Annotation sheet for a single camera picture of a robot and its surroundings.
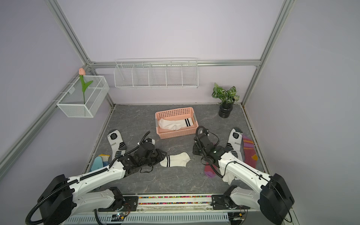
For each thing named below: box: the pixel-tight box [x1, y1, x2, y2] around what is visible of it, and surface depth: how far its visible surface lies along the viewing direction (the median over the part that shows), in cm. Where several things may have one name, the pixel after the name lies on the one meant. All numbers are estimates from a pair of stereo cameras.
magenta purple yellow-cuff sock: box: [204, 162, 218, 178], surface depth 85 cm
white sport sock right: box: [226, 127, 244, 162], surface depth 101 cm
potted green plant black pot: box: [211, 82, 240, 119], surface depth 96 cm
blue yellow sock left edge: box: [98, 153, 111, 167], surface depth 91 cm
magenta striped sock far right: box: [240, 134, 258, 169], surface depth 96 cm
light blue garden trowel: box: [90, 156, 104, 173], surface depth 89 cm
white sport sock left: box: [107, 129, 127, 161], surface depth 98 cm
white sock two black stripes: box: [158, 117, 194, 131], surface depth 109 cm
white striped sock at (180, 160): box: [159, 151, 191, 168], surface depth 91 cm
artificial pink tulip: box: [78, 67, 94, 105], surface depth 85 cm
